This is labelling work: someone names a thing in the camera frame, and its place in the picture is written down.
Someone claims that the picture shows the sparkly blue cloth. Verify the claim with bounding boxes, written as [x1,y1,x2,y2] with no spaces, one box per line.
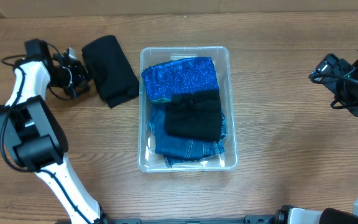
[141,57,219,103]

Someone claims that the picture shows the blue jeans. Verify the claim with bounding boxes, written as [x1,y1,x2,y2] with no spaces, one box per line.
[149,105,227,167]

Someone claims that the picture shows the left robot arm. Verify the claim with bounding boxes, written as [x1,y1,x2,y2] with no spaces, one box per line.
[0,39,110,223]

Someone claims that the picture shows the clear plastic container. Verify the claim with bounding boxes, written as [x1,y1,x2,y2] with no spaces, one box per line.
[137,46,238,173]

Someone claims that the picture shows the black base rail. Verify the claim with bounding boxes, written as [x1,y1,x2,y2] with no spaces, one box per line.
[103,210,288,224]

